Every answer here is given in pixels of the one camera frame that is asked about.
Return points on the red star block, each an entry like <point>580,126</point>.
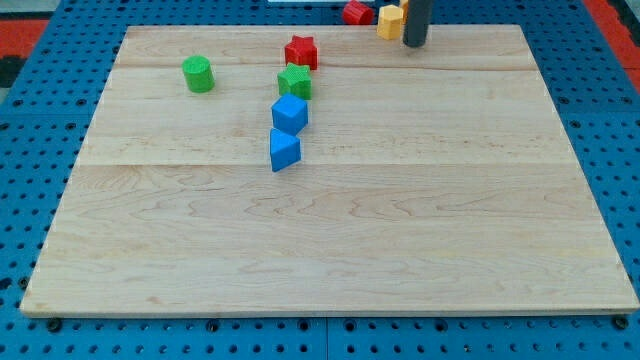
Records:
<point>301,50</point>

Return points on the green star block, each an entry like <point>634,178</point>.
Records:
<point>296,80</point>

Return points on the blue triangle block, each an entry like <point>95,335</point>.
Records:
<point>285,149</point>

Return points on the blue cube block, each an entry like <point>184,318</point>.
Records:
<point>290,114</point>

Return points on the wooden board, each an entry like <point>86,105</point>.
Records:
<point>432,182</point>

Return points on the green cylinder block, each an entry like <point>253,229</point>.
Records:
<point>198,74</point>

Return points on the red cylinder block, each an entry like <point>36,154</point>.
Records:
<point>357,13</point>

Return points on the yellow hexagon block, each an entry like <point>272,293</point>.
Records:
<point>390,22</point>

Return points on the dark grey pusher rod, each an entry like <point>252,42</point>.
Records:
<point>419,17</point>

